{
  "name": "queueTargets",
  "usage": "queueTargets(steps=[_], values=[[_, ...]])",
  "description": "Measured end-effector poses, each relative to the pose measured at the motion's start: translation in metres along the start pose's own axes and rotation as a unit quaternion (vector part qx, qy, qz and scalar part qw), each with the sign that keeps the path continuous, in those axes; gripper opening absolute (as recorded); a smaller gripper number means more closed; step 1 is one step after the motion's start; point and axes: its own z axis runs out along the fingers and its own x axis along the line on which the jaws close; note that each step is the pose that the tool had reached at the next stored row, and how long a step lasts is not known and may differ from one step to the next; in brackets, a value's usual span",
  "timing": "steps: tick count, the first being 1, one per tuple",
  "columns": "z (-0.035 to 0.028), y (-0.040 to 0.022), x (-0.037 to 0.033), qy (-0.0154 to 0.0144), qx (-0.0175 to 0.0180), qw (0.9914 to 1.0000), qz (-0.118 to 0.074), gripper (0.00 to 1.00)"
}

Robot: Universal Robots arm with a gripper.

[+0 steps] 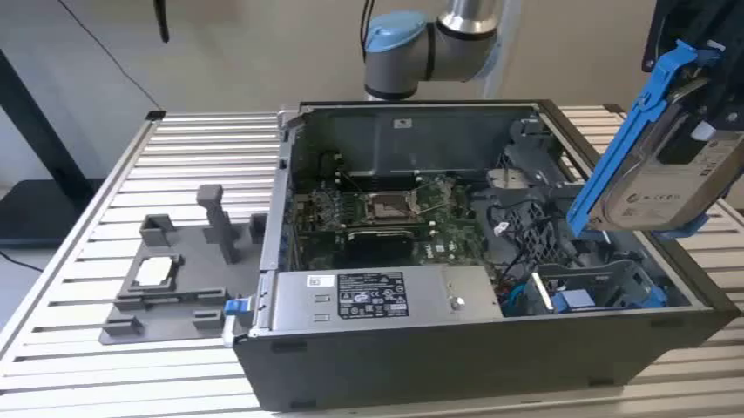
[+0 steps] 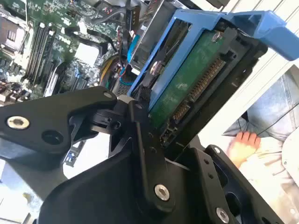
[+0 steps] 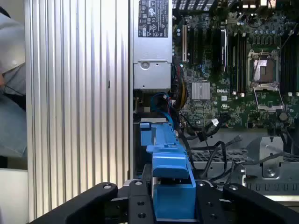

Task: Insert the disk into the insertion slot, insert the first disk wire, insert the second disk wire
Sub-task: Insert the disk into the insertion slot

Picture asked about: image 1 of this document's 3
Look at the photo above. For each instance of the hard disk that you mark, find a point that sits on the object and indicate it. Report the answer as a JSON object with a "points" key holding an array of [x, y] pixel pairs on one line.
{"points": [[656, 196]]}

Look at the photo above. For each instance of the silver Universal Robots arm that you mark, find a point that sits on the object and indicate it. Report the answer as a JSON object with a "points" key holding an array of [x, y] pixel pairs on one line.
{"points": [[406, 56]]}

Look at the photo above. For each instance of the blue disk carrier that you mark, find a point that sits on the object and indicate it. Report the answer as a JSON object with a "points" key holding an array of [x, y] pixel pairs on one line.
{"points": [[572, 301]]}

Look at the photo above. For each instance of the black table corner cap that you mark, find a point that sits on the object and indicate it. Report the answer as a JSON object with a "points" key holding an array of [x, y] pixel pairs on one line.
{"points": [[155, 116], [612, 108]]}

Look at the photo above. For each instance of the grey plastic drive cage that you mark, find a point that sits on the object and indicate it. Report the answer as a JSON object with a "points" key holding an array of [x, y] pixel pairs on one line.
{"points": [[534, 152]]}

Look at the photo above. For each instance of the dark plastic fan grille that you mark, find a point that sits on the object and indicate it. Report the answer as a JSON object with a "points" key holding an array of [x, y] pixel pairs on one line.
{"points": [[534, 235]]}

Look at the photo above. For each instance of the green motherboard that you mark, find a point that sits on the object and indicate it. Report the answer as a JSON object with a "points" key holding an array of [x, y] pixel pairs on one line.
{"points": [[459, 244]]}

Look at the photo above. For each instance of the CPU socket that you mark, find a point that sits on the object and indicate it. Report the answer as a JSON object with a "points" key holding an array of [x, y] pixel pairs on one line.
{"points": [[383, 209]]}

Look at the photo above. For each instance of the thin metal locking lever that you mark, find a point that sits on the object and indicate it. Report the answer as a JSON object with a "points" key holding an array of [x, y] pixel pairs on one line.
{"points": [[353, 182]]}

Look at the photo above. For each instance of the black graphics card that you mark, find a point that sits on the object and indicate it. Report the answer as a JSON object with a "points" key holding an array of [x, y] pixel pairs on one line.
{"points": [[378, 248]]}

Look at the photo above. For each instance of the dark grey PC case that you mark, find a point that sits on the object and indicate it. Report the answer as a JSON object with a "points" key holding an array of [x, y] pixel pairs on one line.
{"points": [[435, 366]]}

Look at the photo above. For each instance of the silver power supply unit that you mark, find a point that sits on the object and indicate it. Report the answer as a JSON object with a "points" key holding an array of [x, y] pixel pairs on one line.
{"points": [[302, 305]]}

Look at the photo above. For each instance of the blue case latch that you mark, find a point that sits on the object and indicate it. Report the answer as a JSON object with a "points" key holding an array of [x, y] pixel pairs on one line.
{"points": [[234, 305]]}

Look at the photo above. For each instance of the grey parts rack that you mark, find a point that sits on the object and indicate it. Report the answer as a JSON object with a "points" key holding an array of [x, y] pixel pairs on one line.
{"points": [[191, 261]]}

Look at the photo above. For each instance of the green RAM stick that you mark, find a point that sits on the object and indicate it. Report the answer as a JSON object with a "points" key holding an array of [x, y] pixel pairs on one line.
{"points": [[180, 298]]}

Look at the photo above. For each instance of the silver CPU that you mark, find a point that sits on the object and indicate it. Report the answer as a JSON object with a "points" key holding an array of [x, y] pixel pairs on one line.
{"points": [[153, 271]]}

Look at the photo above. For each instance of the black stand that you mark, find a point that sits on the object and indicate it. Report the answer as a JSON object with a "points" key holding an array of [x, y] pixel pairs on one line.
{"points": [[35, 209]]}

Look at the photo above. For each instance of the silver metal bracket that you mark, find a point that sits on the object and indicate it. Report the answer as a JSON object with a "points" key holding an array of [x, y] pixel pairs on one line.
{"points": [[507, 179]]}

